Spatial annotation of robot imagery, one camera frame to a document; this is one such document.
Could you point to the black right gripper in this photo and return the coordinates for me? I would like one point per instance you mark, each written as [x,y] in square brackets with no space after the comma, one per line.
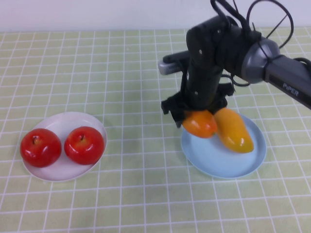
[201,92]

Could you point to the small deep orange plastic mango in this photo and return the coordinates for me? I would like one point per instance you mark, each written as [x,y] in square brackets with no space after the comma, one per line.
[199,126]

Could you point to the large yellow-orange plastic mango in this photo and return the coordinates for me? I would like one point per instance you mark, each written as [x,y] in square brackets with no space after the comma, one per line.
[233,133]

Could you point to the red plastic apple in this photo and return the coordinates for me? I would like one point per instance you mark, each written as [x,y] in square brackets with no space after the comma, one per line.
[83,145]
[40,148]

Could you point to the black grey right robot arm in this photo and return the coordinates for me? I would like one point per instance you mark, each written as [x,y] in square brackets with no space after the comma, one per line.
[260,60]

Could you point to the light blue round plastic plate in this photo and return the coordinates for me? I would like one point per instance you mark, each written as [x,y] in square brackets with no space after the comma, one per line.
[218,162]

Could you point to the white round plastic plate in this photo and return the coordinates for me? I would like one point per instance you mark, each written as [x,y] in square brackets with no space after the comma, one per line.
[60,171]

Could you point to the long black zip tie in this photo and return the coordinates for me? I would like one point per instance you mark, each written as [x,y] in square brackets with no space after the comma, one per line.
[278,26]

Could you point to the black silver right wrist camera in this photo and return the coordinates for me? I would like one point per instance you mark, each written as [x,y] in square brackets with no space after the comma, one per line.
[170,66]

